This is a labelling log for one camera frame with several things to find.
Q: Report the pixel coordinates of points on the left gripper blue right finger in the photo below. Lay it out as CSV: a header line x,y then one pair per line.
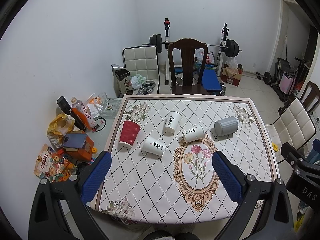
x,y
275,219

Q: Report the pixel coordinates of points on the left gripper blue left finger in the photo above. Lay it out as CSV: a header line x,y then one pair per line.
x,y
47,219

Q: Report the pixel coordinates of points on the white bird print paper cup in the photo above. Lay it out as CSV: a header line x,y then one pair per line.
x,y
194,133

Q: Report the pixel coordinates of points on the red ribbed paper cup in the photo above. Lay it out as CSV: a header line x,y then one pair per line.
x,y
129,133

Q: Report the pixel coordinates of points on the white calligraphy cup near red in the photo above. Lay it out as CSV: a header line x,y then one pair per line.
x,y
153,146

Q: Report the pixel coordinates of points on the white calligraphy cup far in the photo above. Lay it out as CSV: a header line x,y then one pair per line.
x,y
173,120

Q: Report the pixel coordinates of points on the white padded chair right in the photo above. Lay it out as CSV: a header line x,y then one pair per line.
x,y
294,126

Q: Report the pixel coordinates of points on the white padded chair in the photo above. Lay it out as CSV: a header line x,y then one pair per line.
x,y
143,60
294,126

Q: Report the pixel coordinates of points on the colourful snack packet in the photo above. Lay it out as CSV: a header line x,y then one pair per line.
x,y
53,166

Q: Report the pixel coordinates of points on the black round lid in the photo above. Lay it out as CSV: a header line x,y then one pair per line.
x,y
80,167

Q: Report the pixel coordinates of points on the orange box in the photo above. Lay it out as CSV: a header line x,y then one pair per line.
x,y
82,154

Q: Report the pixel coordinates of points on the dark wooden chair right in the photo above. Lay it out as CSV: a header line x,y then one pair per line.
x,y
310,97

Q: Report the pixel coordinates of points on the dark wooden chair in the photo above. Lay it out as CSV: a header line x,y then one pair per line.
x,y
187,47
310,97

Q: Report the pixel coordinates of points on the smartphone on orange box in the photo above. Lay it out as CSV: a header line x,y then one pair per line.
x,y
74,140

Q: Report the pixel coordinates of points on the grey cylindrical tin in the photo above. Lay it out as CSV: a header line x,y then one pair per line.
x,y
226,126

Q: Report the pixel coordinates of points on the pink suitcase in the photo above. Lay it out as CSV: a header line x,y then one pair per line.
x,y
286,84

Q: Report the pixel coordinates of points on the floral diamond pattern tablecloth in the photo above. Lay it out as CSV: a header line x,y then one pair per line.
x,y
181,186

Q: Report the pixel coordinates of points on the yellow plastic bag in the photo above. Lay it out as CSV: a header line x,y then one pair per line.
x,y
58,128

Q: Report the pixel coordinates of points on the orange labelled drink bottle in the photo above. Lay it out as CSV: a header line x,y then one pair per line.
x,y
79,108

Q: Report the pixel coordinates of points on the black bottle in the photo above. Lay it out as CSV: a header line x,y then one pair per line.
x,y
66,108

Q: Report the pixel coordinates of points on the cardboard box on floor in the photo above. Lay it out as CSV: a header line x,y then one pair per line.
x,y
231,76

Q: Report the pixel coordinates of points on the glass ashtray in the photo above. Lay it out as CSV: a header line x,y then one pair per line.
x,y
110,107

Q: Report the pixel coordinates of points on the blue weight bench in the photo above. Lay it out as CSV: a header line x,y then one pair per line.
x,y
210,82

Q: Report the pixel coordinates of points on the barbell with black plates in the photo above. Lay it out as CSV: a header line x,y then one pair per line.
x,y
231,48

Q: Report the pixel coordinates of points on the silver lidded trash bin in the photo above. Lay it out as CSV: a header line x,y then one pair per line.
x,y
123,79

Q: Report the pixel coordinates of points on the white padded chair left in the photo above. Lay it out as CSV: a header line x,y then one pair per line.
x,y
143,60

